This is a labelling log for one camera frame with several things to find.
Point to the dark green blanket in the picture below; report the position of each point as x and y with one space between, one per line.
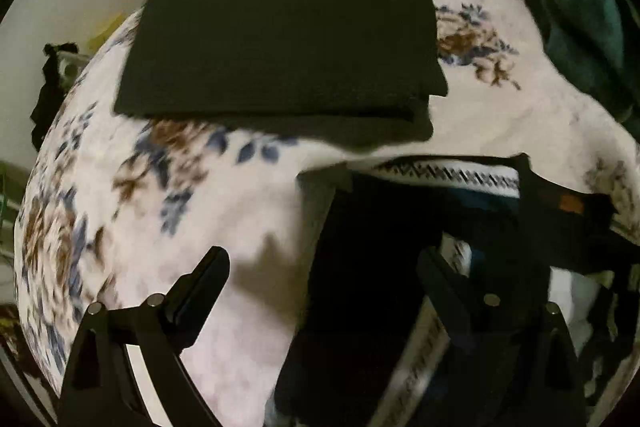
575 2

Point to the black hanging cloth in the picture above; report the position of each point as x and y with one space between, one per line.
46 97

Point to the white floral blanket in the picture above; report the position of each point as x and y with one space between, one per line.
190 207

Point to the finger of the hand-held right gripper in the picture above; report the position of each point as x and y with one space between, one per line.
531 192

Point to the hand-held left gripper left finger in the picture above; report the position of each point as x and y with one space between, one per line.
204 283

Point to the folded black cloth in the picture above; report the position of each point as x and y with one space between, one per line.
280 32

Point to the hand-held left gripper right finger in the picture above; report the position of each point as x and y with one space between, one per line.
441 278

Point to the dark shorts with patterned waistband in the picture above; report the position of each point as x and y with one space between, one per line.
370 267

